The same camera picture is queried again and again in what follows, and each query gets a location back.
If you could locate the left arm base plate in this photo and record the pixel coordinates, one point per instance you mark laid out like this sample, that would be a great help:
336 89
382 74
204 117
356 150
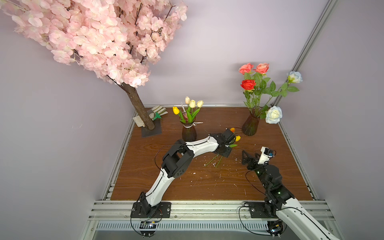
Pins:
141 210

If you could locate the yellow tulip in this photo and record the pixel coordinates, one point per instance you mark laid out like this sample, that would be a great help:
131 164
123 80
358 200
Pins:
177 112
223 152

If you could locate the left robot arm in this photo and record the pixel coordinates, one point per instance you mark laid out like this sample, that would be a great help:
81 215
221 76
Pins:
176 162

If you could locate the aluminium mounting rail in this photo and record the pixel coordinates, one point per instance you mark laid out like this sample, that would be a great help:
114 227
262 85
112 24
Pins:
185 215

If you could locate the right circuit board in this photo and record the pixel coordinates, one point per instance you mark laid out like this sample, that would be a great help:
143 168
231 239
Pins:
275 228

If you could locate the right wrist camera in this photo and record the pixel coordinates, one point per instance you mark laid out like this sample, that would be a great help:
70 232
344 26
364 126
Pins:
266 155

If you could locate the red rose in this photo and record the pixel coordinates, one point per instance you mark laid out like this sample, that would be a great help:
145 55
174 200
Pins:
249 88

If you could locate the white rose large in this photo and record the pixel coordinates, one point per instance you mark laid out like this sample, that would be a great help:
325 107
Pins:
274 115

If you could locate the cream tulip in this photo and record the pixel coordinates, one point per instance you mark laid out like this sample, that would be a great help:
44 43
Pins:
190 114
199 105
187 101

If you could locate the aluminium corner profile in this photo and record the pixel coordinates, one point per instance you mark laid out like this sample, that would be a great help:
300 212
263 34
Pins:
320 24

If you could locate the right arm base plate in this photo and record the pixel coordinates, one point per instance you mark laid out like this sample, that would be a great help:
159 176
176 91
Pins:
261 210

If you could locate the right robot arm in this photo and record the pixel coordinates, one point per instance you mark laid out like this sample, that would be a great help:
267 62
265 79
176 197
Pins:
280 202

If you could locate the pink blossom artificial tree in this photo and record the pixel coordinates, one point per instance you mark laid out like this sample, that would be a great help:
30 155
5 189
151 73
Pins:
117 40

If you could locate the white rose small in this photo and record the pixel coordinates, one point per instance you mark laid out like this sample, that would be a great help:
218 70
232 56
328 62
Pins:
287 87

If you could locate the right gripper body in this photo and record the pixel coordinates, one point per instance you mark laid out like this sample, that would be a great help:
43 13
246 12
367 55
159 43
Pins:
252 162

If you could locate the circuit board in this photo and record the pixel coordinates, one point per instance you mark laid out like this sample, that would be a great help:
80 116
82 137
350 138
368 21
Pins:
275 228
148 228

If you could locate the pink rose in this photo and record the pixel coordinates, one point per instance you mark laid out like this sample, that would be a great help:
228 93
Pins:
260 76
247 71

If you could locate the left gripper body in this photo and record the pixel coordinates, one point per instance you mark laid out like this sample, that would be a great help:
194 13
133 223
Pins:
226 151

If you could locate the left circuit board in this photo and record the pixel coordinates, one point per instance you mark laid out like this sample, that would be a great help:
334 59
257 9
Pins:
148 228

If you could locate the right purple glass vase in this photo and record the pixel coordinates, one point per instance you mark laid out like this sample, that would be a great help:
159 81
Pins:
250 126

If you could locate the left red glass vase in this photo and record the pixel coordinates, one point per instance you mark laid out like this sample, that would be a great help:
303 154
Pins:
189 133

